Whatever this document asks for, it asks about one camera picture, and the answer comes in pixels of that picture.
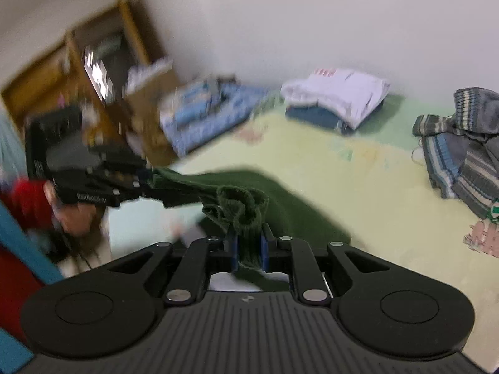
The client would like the green cardigan with white stripes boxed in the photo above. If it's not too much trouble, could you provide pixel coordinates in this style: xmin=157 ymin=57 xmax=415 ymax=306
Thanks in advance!
xmin=150 ymin=167 xmax=351 ymax=293

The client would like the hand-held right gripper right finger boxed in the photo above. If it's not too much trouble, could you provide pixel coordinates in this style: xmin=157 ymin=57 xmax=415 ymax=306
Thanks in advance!
xmin=260 ymin=223 xmax=392 ymax=306

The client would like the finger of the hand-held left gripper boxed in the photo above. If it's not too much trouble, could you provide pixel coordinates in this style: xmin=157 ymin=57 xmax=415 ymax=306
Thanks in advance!
xmin=113 ymin=150 xmax=157 ymax=201

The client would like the wooden shelf unit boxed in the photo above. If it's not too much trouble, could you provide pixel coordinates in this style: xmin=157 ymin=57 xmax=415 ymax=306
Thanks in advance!
xmin=0 ymin=0 xmax=168 ymax=164

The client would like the blue patterned bedding pack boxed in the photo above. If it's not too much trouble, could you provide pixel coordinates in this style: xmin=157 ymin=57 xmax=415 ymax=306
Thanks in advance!
xmin=160 ymin=78 xmax=271 ymax=157

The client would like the white folded shirt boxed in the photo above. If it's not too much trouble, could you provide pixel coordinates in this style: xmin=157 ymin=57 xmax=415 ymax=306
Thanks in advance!
xmin=281 ymin=67 xmax=391 ymax=130

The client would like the person's left hand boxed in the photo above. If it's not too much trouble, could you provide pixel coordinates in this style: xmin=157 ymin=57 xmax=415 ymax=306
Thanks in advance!
xmin=44 ymin=181 xmax=107 ymax=238

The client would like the blue folded garment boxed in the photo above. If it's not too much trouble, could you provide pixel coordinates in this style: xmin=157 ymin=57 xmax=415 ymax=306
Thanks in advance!
xmin=284 ymin=105 xmax=355 ymax=133

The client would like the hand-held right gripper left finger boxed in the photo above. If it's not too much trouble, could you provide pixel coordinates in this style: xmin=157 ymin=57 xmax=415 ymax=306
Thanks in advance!
xmin=105 ymin=223 xmax=240 ymax=306

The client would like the cardboard box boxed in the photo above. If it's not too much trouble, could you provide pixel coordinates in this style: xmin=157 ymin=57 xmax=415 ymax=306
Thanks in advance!
xmin=125 ymin=59 xmax=184 ymax=166

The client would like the person's red clothing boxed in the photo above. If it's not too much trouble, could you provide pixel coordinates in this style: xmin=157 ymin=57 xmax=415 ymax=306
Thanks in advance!
xmin=0 ymin=237 xmax=45 ymax=343

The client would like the grey striped sweater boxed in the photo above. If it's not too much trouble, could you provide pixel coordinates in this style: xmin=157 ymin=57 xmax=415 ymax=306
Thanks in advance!
xmin=412 ymin=87 xmax=499 ymax=219

